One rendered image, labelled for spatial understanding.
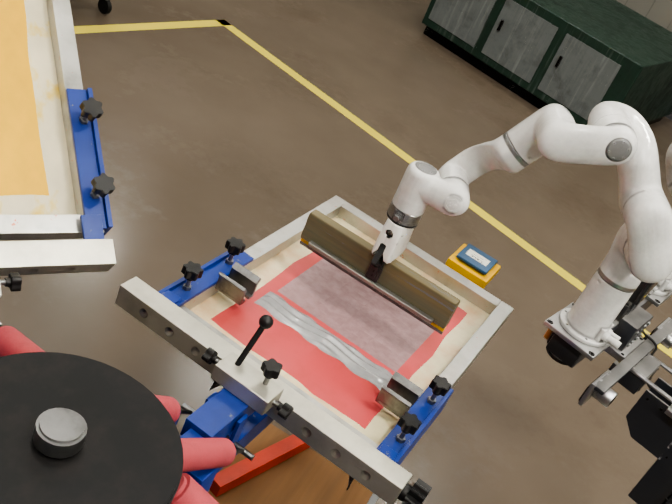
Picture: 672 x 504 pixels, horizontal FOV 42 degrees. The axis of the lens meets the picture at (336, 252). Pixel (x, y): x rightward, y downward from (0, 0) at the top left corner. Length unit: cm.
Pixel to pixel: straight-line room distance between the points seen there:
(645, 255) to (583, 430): 206
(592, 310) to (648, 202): 33
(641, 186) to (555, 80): 503
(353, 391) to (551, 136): 67
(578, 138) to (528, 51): 524
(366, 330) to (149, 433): 101
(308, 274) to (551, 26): 497
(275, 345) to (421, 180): 48
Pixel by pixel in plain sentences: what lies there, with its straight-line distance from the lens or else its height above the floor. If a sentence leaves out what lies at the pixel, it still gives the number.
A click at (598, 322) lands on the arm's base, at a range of 211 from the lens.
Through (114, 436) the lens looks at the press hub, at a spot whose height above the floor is 132.
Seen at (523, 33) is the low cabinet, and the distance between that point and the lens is 703.
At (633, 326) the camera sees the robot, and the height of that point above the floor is 114.
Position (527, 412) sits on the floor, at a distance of 381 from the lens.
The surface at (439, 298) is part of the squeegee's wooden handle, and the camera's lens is 199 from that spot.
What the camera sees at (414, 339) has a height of 96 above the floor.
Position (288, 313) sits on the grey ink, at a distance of 202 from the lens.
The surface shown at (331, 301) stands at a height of 96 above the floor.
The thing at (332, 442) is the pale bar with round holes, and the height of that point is 103.
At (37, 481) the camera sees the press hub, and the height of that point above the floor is 132.
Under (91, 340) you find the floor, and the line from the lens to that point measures 323.
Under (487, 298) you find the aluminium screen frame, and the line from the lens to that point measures 236.
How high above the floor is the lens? 217
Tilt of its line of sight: 32 degrees down
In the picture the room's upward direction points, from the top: 24 degrees clockwise
